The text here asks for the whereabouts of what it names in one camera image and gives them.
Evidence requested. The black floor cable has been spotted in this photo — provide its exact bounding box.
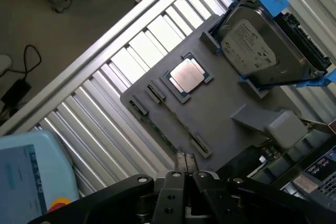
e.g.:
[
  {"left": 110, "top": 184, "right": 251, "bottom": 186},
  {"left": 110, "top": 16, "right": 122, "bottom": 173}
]
[{"left": 5, "top": 45, "right": 42, "bottom": 80}]

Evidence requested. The light blue teach pendant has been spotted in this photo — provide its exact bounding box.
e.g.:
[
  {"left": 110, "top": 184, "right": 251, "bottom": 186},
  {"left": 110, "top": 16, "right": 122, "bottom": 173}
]
[{"left": 0, "top": 129, "right": 80, "bottom": 224}]

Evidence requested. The silver CPU chip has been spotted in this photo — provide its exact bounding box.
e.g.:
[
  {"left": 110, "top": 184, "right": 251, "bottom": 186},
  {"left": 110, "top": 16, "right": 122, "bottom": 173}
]
[{"left": 169, "top": 58, "right": 206, "bottom": 94}]

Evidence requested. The gray plastic parts rack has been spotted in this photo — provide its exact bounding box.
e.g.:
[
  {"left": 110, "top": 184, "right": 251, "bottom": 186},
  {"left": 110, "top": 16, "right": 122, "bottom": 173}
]
[{"left": 120, "top": 14, "right": 316, "bottom": 180}]

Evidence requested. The silver hard disk drive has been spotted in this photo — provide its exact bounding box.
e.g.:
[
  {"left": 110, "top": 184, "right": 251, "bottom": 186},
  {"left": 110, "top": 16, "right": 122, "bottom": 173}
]
[{"left": 217, "top": 0, "right": 329, "bottom": 88}]

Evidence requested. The green RAM stick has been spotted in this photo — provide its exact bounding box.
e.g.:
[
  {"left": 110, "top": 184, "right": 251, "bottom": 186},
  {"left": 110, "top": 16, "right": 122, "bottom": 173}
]
[{"left": 133, "top": 102, "right": 182, "bottom": 155}]

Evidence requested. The black graphics card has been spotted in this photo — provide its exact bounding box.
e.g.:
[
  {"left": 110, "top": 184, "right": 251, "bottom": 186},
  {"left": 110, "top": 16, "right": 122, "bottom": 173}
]
[{"left": 215, "top": 120, "right": 336, "bottom": 209}]

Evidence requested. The black power adapter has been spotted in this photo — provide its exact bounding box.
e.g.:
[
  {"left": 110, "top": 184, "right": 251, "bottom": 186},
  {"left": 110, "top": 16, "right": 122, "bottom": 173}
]
[{"left": 1, "top": 78, "right": 33, "bottom": 108}]

